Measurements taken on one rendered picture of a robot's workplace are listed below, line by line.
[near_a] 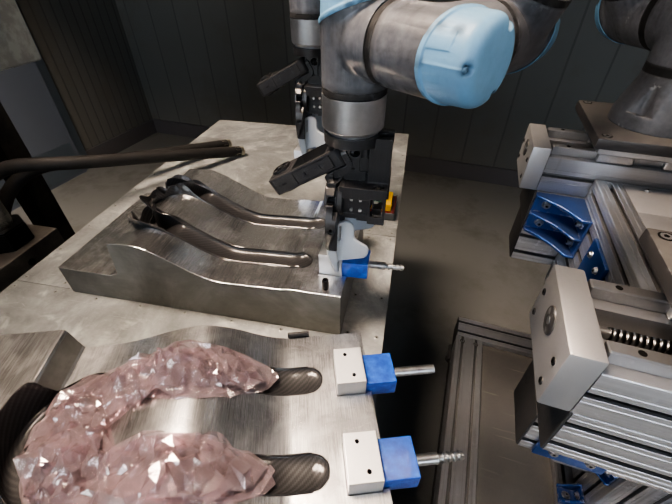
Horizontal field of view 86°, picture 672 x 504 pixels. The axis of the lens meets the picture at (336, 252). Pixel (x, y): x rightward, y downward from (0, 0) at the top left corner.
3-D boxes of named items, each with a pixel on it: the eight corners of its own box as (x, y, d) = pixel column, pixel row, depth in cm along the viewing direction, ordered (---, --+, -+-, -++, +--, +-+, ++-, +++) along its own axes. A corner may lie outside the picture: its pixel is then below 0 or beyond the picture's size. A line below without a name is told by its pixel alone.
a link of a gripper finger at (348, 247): (364, 285, 53) (370, 226, 49) (324, 279, 54) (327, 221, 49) (366, 274, 55) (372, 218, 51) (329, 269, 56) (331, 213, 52)
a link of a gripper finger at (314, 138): (325, 165, 74) (327, 117, 70) (297, 163, 75) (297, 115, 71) (328, 162, 77) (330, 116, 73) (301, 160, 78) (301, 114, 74)
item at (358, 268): (402, 271, 60) (406, 244, 57) (401, 291, 56) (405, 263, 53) (325, 263, 62) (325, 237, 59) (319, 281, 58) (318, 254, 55)
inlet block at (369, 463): (450, 442, 43) (460, 420, 40) (466, 489, 40) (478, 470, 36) (342, 453, 42) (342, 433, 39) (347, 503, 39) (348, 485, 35)
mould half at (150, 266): (363, 239, 79) (366, 184, 70) (340, 335, 59) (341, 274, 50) (154, 214, 86) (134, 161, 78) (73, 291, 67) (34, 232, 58)
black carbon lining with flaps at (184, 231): (329, 226, 71) (328, 183, 65) (308, 283, 59) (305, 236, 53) (167, 207, 76) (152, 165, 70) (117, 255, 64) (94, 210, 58)
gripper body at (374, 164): (382, 231, 49) (391, 145, 41) (320, 223, 50) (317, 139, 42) (388, 201, 54) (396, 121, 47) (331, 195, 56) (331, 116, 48)
